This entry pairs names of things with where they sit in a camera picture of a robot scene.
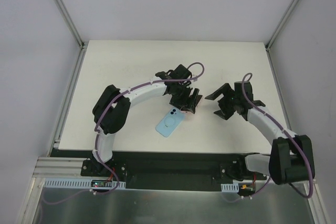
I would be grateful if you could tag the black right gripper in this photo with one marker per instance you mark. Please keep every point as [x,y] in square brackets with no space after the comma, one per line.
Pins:
[226,102]

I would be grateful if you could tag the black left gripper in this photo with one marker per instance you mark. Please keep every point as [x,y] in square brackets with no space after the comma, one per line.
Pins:
[187,100]

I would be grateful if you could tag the pink phone case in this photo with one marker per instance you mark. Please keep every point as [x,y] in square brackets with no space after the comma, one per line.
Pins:
[189,113]

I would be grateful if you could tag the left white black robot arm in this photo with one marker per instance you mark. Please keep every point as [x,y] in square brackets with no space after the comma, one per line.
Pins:
[112,109]

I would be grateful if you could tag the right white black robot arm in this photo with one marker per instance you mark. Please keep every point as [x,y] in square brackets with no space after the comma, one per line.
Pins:
[291,156]

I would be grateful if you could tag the light blue phone case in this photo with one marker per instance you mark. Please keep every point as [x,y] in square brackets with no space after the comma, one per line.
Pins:
[170,122]

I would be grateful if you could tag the metal front sheet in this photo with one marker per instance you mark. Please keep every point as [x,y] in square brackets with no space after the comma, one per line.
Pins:
[65,203]

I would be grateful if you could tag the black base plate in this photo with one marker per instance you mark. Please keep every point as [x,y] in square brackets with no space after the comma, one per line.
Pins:
[169,171]

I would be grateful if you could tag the right white cable duct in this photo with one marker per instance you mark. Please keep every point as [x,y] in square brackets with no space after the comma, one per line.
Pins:
[230,188]

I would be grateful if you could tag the white cable duct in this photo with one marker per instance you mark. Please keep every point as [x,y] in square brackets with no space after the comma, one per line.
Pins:
[74,183]
[230,188]

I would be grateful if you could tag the left aluminium frame post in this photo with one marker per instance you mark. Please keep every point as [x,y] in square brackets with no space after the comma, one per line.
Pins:
[70,23]

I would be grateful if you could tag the aluminium frame post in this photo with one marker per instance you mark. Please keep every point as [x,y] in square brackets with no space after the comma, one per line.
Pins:
[284,19]
[70,23]

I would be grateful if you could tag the right aluminium frame post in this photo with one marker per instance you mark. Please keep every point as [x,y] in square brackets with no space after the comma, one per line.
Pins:
[284,19]

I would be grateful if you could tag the left white cable duct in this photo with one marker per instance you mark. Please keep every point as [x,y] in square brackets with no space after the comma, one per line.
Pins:
[74,183]

